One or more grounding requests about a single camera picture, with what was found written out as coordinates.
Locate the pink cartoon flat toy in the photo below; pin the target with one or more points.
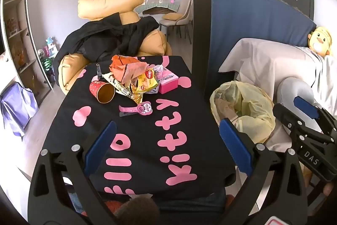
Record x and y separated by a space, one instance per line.
146 107

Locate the waste bin with yellow bag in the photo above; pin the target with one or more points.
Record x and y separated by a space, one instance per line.
252 109

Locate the yellow snack packet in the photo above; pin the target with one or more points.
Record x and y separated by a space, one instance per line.
147 82

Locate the cream cartoon noodle snack wrapper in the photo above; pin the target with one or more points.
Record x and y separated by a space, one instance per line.
113 81

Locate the yellow duck plush toy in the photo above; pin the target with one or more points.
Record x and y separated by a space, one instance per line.
320 41

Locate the yellow sofa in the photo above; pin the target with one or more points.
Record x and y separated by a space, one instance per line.
105 3

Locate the dining table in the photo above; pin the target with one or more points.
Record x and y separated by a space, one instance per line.
152 11

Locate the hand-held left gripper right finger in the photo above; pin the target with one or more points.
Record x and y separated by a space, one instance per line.
235 146

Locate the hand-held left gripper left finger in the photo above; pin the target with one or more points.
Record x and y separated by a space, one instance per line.
101 140

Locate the orange snack wrapper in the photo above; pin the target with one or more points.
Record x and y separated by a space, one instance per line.
121 66

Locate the person's brown fleece clothing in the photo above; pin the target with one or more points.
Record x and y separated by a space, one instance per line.
139 209

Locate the blue white toy figure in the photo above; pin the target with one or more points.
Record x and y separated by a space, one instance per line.
50 45

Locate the purple bag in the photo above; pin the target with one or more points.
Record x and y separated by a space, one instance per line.
15 109

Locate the black pink printed tablecloth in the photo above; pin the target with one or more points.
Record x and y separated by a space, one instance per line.
137 135

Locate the red paper cup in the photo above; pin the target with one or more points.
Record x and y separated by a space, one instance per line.
96 88

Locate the white shelf cabinet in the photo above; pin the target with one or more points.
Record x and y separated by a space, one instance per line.
15 3

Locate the black cabinet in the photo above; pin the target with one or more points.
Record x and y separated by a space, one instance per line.
201 30

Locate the pink toy box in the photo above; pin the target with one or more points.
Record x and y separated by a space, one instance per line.
168 82

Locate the translucent purple packet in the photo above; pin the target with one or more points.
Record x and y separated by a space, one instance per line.
160 70

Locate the black clothing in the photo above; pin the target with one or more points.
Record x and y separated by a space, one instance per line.
105 37

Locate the beige dining chair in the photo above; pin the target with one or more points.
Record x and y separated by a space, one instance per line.
184 8

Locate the clear plastic piece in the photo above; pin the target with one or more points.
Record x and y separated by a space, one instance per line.
99 72

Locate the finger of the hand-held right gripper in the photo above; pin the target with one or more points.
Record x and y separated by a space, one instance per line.
306 106
289 119

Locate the yellow seat cushion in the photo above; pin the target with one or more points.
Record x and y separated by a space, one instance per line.
171 16

